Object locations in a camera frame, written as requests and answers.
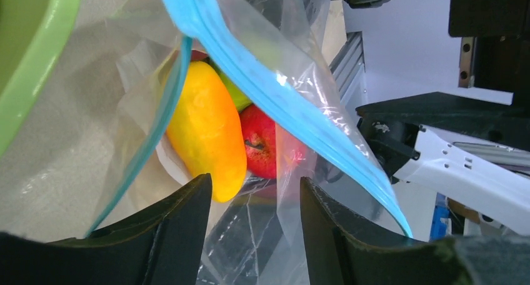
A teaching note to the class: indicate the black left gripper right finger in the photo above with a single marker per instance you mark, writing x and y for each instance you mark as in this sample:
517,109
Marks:
343,247

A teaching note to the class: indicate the clear zip top bag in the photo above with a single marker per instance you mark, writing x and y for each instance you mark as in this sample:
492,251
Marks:
271,49

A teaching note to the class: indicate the green fake pear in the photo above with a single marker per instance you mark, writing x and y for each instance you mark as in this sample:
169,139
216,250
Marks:
240,100

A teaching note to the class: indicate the red fake apple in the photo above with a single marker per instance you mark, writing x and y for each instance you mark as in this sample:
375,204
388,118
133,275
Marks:
259,134

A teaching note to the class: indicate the orange fake fruit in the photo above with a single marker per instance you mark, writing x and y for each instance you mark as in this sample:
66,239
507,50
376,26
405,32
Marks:
205,132

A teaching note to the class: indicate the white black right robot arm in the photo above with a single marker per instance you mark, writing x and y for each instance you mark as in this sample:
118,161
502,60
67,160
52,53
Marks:
466,149

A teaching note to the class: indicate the green plastic tray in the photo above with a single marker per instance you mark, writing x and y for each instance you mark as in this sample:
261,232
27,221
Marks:
33,36

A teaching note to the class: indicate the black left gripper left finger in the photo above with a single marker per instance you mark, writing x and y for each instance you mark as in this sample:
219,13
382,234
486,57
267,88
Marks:
161,244

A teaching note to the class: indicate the black plastic toolbox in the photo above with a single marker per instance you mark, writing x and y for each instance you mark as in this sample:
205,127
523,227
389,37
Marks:
482,45

